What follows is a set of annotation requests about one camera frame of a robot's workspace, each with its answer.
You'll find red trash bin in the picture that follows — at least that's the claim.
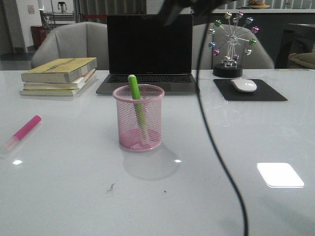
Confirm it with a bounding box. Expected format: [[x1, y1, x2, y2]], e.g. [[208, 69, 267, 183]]
[[31, 25, 46, 49]]

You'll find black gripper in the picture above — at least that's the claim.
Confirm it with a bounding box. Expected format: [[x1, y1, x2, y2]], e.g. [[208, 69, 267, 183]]
[[158, 0, 234, 26]]

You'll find grey open laptop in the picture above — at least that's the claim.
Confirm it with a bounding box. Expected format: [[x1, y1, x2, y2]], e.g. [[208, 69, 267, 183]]
[[96, 14, 196, 95]]

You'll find fruit bowl on counter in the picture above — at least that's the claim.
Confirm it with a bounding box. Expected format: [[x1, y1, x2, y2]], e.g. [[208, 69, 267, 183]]
[[248, 0, 270, 9]]

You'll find green highlighter pen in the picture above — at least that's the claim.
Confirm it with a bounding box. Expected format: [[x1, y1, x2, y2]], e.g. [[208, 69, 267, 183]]
[[128, 74, 150, 144]]

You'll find middle cream book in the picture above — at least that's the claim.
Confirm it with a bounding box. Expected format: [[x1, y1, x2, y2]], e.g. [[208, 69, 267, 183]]
[[24, 69, 95, 90]]

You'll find olive cushion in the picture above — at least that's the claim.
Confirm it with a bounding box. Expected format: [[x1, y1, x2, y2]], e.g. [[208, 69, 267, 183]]
[[288, 52, 315, 69]]

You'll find white computer mouse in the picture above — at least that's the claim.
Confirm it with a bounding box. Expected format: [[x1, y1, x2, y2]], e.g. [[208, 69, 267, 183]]
[[230, 78, 257, 92]]

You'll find pink mesh pen holder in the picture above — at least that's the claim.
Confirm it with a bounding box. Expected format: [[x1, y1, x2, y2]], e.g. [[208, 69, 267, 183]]
[[113, 84, 164, 152]]

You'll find pink highlighter pen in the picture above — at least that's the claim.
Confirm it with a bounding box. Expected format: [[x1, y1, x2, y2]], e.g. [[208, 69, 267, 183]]
[[0, 115, 42, 154]]

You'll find bottom cream book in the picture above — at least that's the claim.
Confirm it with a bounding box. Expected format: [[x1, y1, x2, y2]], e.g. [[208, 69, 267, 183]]
[[20, 78, 92, 96]]

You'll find left grey armchair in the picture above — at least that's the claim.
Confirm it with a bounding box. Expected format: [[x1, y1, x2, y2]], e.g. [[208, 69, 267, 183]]
[[31, 22, 109, 70]]

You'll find cream book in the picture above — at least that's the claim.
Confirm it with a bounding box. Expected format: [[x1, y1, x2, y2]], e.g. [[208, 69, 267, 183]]
[[20, 78, 92, 96], [24, 69, 95, 90]]

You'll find grey armchair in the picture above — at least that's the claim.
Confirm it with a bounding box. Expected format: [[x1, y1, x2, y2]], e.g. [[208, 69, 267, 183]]
[[191, 23, 274, 70], [31, 22, 109, 70]]

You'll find right grey armchair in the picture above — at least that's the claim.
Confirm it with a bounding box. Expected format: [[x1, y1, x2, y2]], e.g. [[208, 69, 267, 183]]
[[191, 23, 274, 70]]

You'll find top yellow book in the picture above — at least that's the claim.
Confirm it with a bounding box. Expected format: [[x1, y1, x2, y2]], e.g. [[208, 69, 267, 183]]
[[21, 57, 97, 84]]

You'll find black cable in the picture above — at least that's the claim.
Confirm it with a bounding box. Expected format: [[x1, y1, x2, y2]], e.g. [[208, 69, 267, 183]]
[[195, 9, 249, 236]]

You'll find black mouse pad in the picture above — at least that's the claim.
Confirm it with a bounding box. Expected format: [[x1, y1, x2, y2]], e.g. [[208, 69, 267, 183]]
[[214, 79, 288, 101]]

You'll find ferris wheel desk toy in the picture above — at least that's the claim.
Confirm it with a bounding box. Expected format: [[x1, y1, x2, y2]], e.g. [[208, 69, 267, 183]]
[[208, 11, 257, 78]]

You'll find dark side table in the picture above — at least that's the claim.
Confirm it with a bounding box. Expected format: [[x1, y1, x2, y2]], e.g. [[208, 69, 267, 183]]
[[275, 24, 315, 68]]

